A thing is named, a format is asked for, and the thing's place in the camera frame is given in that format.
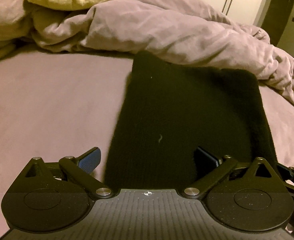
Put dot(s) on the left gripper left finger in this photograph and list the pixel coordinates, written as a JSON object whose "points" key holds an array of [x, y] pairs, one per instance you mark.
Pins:
{"points": [[89, 160]]}

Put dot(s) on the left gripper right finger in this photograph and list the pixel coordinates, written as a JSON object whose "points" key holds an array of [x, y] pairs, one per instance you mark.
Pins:
{"points": [[206, 160]]}

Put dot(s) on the purple bed sheet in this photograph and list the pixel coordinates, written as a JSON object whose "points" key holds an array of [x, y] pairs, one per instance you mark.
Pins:
{"points": [[53, 105]]}

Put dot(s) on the purple pillow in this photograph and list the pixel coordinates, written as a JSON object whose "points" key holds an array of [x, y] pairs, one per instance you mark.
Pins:
{"points": [[15, 20]]}

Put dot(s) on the black knit sweater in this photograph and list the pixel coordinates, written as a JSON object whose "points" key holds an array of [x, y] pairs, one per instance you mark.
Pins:
{"points": [[171, 113]]}

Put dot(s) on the purple duvet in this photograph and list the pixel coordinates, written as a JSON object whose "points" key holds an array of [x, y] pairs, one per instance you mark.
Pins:
{"points": [[188, 32]]}

